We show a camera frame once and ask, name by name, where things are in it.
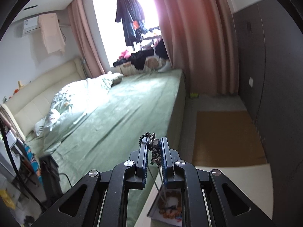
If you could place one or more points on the light patterned duvet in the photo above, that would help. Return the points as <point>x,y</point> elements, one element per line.
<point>71,106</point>

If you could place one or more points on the green bed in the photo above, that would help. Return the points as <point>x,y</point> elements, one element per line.
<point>148,102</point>

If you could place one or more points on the black jewelry box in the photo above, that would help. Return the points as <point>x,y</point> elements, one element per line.
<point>167,207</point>

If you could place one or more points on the pile of clothes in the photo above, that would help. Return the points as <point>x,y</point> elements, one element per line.
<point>149,60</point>

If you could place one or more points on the white air conditioner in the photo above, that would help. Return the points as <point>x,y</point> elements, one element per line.
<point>30,25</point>

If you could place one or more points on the cream headboard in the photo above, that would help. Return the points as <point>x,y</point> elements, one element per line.
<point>32,102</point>

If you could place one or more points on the white wall socket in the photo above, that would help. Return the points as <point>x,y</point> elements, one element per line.
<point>250,82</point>

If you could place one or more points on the brown cardboard sheet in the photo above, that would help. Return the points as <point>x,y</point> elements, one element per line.
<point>226,139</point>

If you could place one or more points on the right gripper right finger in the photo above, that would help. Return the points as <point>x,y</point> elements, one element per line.
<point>168,158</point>

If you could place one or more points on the hanging pink cloth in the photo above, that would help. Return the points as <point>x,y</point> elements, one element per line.
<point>51,33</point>

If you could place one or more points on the pink curtain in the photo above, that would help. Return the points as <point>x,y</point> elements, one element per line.
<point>83,37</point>
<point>200,39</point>

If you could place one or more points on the hanging dark coat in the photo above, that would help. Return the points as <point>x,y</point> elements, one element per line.
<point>131,14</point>

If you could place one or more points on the left pink curtain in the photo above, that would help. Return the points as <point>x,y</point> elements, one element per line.
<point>83,37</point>

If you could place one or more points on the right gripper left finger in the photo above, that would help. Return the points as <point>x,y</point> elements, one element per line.
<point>140,158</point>

